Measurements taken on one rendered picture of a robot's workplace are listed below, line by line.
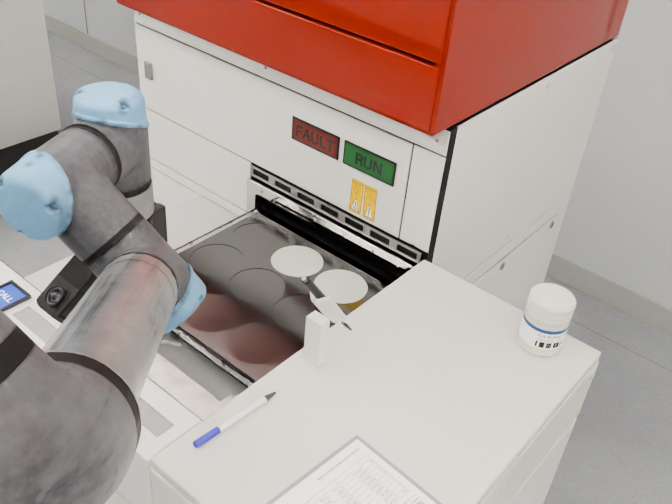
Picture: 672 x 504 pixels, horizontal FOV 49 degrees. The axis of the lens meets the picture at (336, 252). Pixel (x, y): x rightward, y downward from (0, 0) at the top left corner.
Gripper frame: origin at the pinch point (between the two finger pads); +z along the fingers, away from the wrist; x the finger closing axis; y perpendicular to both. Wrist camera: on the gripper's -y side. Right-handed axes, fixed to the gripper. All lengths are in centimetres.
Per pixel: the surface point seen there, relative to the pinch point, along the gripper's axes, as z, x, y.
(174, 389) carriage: 17.8, 3.1, 10.5
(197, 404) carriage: 17.8, -1.8, 10.9
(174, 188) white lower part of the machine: 26, 60, 59
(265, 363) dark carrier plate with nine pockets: 15.8, -4.5, 23.0
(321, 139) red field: -5, 15, 58
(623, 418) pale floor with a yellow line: 106, -42, 152
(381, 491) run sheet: 9.0, -35.2, 11.5
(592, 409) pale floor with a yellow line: 106, -33, 149
